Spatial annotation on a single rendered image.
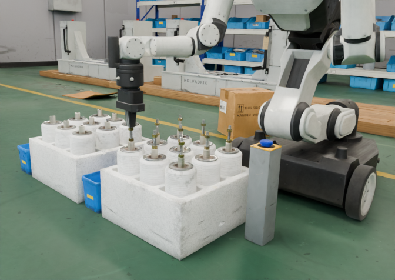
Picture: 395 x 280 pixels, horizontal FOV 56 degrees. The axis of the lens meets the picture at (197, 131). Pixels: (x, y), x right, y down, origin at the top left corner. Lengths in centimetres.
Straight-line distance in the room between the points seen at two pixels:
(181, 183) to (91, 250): 34
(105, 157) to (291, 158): 73
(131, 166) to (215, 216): 32
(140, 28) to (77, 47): 135
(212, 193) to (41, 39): 702
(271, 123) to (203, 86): 239
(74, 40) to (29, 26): 226
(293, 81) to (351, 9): 53
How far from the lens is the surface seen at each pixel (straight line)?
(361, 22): 101
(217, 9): 134
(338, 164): 145
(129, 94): 122
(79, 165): 147
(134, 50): 118
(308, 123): 135
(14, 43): 773
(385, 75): 565
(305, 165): 147
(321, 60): 143
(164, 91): 398
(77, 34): 572
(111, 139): 156
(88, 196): 145
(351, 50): 104
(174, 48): 126
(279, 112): 136
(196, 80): 377
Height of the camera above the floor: 63
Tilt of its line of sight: 14 degrees down
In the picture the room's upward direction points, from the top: 2 degrees clockwise
